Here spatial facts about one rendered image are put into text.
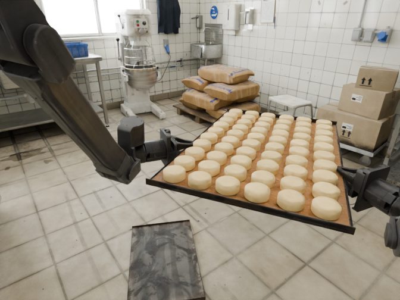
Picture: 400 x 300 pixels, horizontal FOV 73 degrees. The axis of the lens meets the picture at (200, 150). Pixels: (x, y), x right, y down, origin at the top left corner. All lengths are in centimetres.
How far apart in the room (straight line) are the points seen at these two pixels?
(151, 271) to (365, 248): 135
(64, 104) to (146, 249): 148
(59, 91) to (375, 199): 60
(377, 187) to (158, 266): 134
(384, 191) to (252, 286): 117
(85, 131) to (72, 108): 6
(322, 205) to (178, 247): 138
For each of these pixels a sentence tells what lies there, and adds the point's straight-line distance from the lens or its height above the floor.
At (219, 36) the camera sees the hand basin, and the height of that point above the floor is 102.
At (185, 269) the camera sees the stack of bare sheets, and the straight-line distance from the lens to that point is 171.
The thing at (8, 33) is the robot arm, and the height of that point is 132.
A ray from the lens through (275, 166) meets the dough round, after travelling 64.
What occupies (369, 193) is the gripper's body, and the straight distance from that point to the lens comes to 66.
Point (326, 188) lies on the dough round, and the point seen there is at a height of 103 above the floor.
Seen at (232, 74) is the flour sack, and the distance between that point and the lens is 350.
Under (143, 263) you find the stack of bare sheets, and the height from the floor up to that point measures 2.
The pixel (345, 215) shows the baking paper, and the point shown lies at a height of 101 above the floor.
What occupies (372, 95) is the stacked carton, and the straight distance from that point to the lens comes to 295.
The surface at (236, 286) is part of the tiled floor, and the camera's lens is 168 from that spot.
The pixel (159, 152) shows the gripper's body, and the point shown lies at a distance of 72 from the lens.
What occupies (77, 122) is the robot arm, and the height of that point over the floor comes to 118.
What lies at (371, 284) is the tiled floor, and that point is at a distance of 193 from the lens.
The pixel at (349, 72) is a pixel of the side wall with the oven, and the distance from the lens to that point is 346.
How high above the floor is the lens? 133
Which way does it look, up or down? 26 degrees down
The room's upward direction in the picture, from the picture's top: straight up
